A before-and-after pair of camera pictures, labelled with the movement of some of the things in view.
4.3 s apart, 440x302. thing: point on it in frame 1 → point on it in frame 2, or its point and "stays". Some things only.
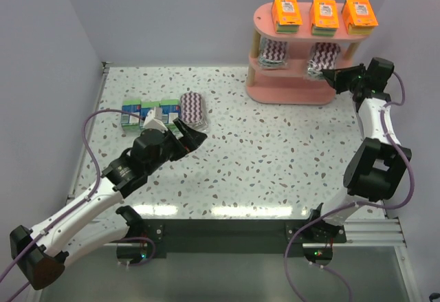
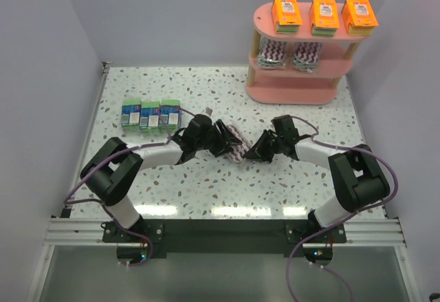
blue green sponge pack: [146, 106] stays
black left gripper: [178, 140] → [217, 138]
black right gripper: [346, 80] → [271, 142]
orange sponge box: [324, 17] stays
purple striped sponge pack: [192, 111] → [236, 153]
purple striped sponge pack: [273, 53] stays
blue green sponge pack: [170, 109] stays
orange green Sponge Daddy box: [287, 14] stays
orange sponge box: [359, 16] stays
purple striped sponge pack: [324, 57] → [306, 56]
